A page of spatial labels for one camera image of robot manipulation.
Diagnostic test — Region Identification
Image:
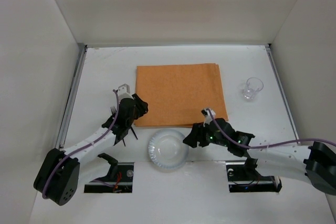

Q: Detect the clear plastic plate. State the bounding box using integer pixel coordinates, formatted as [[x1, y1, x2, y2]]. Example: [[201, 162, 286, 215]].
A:
[[148, 129, 189, 169]]

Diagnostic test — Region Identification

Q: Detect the orange cloth napkin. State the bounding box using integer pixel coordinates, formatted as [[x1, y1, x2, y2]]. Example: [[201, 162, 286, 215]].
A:
[[135, 63, 228, 127]]

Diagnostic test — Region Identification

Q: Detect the clear plastic cup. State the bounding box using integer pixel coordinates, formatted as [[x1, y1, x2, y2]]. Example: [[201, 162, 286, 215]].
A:
[[238, 77, 264, 101]]

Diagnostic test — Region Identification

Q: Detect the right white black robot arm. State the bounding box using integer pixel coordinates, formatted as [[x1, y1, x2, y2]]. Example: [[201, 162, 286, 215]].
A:
[[183, 118, 335, 195]]

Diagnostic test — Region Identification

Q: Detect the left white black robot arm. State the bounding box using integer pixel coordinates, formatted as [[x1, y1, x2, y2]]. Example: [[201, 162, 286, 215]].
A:
[[33, 94, 148, 206]]

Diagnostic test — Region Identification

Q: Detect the black plastic fork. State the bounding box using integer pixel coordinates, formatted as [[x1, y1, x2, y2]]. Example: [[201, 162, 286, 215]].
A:
[[109, 105, 127, 147]]

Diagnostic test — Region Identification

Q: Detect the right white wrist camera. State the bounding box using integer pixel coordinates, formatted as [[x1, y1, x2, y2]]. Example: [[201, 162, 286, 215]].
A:
[[201, 108, 216, 126]]

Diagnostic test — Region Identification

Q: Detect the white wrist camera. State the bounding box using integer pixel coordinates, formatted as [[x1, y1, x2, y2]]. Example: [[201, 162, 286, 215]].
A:
[[117, 83, 133, 101], [201, 108, 216, 126]]

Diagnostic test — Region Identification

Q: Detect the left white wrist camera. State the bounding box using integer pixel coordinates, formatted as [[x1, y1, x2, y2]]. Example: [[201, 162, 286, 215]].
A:
[[117, 83, 133, 101]]

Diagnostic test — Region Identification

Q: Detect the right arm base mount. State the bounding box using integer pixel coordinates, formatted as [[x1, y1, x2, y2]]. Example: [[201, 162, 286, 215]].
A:
[[225, 159, 282, 193]]

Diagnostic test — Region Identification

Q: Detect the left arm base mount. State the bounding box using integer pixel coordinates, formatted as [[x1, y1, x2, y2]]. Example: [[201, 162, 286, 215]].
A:
[[83, 153, 134, 194]]

